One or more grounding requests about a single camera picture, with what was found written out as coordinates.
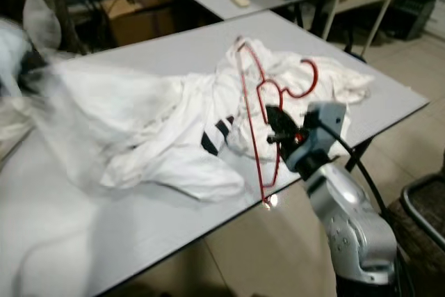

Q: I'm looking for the red wire clothes hanger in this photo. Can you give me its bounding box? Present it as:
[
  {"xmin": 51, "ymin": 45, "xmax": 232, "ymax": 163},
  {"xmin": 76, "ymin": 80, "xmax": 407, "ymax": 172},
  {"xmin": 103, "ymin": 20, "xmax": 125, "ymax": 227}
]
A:
[{"xmin": 234, "ymin": 35, "xmax": 320, "ymax": 205}]

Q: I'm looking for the white shirt with colourful print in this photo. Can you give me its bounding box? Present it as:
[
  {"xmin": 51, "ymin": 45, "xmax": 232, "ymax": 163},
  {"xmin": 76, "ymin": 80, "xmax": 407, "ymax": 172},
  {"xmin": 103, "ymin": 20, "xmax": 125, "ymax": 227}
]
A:
[{"xmin": 31, "ymin": 57, "xmax": 248, "ymax": 204}]

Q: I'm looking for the brown cardboard box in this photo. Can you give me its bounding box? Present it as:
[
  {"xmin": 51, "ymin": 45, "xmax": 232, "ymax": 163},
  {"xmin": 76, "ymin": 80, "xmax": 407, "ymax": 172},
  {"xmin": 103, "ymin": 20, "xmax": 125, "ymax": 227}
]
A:
[{"xmin": 101, "ymin": 0, "xmax": 175, "ymax": 47}]

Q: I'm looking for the patterned cushion metal chair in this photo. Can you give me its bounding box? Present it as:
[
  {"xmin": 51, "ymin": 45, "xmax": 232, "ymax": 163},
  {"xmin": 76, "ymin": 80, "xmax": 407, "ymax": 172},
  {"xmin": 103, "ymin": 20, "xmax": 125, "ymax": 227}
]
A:
[{"xmin": 385, "ymin": 170, "xmax": 445, "ymax": 280}]

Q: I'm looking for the black crate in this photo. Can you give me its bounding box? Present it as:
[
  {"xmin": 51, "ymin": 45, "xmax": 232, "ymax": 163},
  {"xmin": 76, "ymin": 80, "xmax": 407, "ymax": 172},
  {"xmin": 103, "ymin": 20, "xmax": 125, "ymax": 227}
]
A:
[{"xmin": 386, "ymin": 0, "xmax": 445, "ymax": 40}]

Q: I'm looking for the large white table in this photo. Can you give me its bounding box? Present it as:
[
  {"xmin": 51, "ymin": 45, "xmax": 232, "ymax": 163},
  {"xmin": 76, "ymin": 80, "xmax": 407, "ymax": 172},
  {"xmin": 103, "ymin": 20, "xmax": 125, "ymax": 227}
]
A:
[{"xmin": 0, "ymin": 10, "xmax": 430, "ymax": 297}]

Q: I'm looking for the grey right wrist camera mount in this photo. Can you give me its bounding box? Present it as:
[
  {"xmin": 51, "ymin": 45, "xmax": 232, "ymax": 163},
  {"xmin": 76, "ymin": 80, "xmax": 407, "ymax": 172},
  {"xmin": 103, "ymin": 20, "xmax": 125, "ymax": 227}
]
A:
[{"xmin": 293, "ymin": 100, "xmax": 350, "ymax": 174}]

